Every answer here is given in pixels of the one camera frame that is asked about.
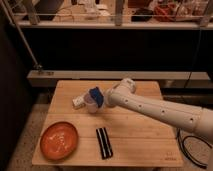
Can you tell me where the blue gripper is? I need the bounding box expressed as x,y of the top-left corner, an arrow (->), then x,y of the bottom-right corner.
83,87 -> 104,113

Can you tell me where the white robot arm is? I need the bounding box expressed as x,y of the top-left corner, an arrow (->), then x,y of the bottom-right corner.
88,78 -> 213,144

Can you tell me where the orange ceramic bowl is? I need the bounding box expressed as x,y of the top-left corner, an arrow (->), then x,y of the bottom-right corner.
40,122 -> 78,161

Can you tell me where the wooden table board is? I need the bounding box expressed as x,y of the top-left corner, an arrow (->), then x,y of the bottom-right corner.
31,80 -> 185,168

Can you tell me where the black striped cloth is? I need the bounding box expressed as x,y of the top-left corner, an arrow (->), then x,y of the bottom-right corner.
96,127 -> 113,160

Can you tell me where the metal diagonal pole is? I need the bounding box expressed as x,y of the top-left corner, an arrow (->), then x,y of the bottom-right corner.
1,0 -> 43,72

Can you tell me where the black object on shelf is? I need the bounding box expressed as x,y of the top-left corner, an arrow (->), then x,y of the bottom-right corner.
131,8 -> 153,22

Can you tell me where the red object on shelf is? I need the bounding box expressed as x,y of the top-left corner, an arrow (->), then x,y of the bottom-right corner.
154,3 -> 176,22

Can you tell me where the grey metal shelf rail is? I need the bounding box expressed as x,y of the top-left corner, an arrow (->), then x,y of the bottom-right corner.
27,70 -> 213,89

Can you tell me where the black cable on floor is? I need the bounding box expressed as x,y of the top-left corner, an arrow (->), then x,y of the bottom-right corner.
175,128 -> 213,169

